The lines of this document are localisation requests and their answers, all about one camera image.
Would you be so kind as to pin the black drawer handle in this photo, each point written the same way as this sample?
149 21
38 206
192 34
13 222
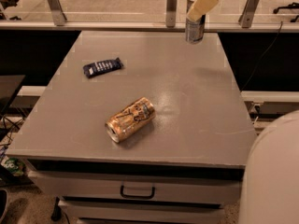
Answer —
137 193

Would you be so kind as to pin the middle metal railing bracket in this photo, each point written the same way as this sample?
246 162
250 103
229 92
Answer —
171 12

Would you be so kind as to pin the metal railing bracket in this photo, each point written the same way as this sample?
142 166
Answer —
246 18
171 12
57 13

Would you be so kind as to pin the right metal railing bracket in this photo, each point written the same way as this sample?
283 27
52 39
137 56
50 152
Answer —
246 18

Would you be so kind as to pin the grey drawer cabinet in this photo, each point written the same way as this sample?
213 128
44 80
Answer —
193 152

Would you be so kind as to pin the gold crushed soda can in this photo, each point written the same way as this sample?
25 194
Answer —
130 120

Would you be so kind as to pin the black side table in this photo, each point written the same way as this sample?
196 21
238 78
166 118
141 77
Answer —
9 88

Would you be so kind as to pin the silver blue redbull can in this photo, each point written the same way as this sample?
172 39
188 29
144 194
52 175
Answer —
194 30

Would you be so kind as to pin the left metal railing bracket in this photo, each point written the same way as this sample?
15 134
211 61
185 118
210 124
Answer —
57 13

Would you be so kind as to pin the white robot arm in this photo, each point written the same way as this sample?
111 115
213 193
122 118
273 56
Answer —
270 189

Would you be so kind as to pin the dark blue snack bar wrapper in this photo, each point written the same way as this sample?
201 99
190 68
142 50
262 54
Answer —
102 67

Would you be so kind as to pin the green packet on floor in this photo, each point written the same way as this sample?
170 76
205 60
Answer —
13 165

